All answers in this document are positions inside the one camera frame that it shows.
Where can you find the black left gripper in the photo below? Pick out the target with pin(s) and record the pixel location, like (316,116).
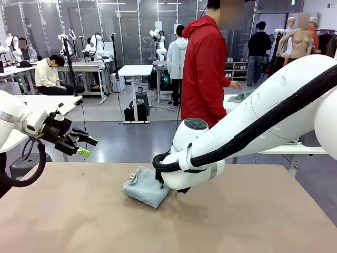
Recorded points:
(56,127)

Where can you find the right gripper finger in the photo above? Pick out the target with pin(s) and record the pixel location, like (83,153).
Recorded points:
(183,191)
(159,179)

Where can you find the blue-grey towel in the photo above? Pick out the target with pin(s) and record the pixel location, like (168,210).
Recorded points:
(144,192)

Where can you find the grey perforated plastic basket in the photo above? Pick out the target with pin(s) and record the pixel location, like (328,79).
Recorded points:
(309,139)

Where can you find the person's right forearm red sleeve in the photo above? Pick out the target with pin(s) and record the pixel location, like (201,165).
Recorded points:
(227,83)

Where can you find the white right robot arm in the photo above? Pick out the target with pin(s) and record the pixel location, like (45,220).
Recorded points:
(276,87)

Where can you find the person's right hand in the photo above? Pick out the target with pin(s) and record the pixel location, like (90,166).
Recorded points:
(235,85)

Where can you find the dark grey step stool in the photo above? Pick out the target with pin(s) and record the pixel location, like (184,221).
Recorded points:
(29,160)

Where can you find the black bag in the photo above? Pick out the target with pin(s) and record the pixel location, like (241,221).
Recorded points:
(142,112)
(129,113)

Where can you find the white computer tower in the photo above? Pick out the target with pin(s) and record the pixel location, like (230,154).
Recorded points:
(118,83)

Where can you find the person in cream sweater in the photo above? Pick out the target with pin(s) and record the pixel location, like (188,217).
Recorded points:
(47,76)

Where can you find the black tripod pole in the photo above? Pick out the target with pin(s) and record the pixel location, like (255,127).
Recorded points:
(69,66)

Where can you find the white robot workbench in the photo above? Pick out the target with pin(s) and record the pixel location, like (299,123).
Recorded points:
(89,66)

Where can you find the dark tumbler cup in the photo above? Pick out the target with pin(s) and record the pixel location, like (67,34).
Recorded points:
(140,90)

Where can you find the white standing desk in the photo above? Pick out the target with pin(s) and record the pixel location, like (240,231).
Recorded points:
(135,69)

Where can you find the white office table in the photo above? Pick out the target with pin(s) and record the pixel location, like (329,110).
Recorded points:
(15,72)

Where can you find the black cap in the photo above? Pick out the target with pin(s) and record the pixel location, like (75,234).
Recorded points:
(23,64)

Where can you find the white desk with lit computer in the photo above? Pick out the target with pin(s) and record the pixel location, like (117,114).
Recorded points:
(162,79)

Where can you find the person in grey jacket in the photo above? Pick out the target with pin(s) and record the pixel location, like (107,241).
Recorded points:
(29,52)

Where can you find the right arm black braided sleeve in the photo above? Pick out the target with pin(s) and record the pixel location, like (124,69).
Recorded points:
(263,126)

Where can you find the person in red jacket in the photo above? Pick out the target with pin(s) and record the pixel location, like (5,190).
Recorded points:
(202,73)

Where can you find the large white side table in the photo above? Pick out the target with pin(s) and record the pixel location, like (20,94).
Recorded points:
(289,150)

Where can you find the person in white hoodie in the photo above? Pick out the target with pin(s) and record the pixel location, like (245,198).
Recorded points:
(176,58)

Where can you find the wooden shoe shelf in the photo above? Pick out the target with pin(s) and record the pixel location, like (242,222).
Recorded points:
(237,71)

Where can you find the person in black coat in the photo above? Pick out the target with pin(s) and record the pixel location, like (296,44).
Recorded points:
(259,50)

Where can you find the nude mannequin with black trousers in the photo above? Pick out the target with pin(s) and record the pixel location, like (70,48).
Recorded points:
(297,44)

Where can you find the white mannequin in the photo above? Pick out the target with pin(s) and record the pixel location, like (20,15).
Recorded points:
(289,26)

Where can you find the clothes rack with dark garments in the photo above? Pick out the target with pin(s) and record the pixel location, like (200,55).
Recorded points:
(327,42)

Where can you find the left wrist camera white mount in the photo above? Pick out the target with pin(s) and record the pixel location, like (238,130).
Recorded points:
(59,116)

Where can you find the black camera stand pole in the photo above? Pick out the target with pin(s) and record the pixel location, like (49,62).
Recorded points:
(114,55)

